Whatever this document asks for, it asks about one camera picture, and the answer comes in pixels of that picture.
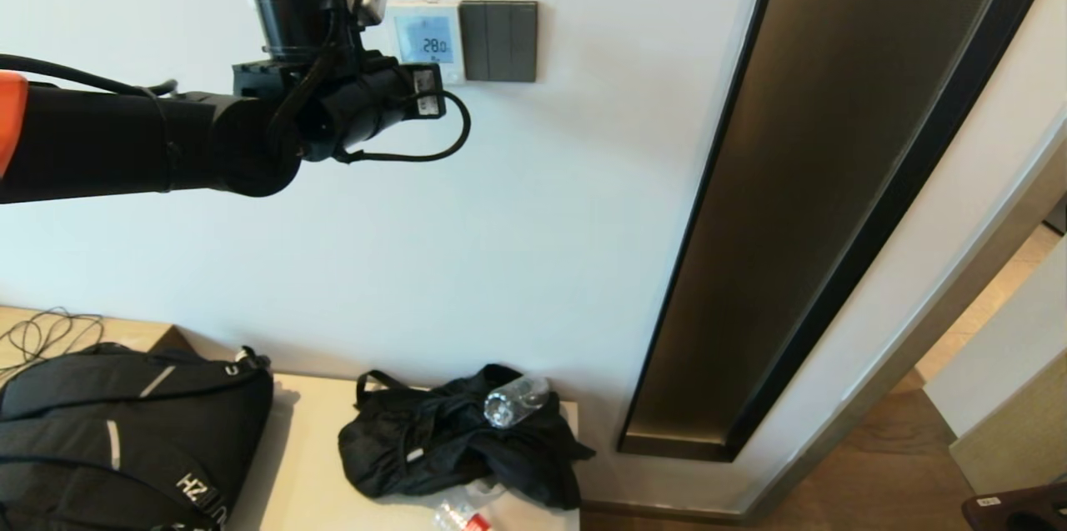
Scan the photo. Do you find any clear plastic water bottle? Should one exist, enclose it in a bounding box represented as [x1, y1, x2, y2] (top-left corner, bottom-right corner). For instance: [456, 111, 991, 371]
[483, 376, 552, 430]

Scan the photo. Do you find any dark brown object white label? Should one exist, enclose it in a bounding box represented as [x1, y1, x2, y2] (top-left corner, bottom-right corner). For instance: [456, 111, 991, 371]
[961, 483, 1067, 531]

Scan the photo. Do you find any small crumpled black bag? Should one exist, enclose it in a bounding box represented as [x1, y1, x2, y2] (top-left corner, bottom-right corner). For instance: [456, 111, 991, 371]
[338, 363, 597, 512]

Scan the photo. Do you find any red label plastic bottle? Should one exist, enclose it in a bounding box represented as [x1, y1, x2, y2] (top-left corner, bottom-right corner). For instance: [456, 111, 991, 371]
[433, 498, 495, 531]

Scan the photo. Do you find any grey wall switch panel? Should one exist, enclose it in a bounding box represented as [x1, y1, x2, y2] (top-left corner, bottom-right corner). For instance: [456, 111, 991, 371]
[459, 0, 539, 84]

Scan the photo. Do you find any white door with wooden edge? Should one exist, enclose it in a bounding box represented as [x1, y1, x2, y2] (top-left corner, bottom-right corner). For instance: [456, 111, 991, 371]
[924, 235, 1067, 497]

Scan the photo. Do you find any large black backpack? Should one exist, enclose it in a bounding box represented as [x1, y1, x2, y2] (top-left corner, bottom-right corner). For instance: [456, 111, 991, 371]
[0, 343, 275, 531]

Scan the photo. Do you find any grey door frame trim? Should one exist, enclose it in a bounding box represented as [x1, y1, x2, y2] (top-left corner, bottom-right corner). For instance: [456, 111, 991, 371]
[734, 106, 1067, 519]

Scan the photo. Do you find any braided black arm cable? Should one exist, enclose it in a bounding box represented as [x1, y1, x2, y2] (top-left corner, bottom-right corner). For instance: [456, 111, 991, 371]
[0, 6, 348, 142]

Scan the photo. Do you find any thin black loop cable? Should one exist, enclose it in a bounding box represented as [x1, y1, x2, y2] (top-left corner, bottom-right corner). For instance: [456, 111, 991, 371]
[333, 88, 473, 165]

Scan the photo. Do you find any dark bronze recessed wall panel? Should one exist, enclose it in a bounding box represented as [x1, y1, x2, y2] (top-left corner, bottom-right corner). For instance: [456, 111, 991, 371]
[617, 0, 1067, 465]

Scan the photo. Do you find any white wall thermostat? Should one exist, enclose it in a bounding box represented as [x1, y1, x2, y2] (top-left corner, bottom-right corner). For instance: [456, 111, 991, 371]
[383, 0, 467, 87]

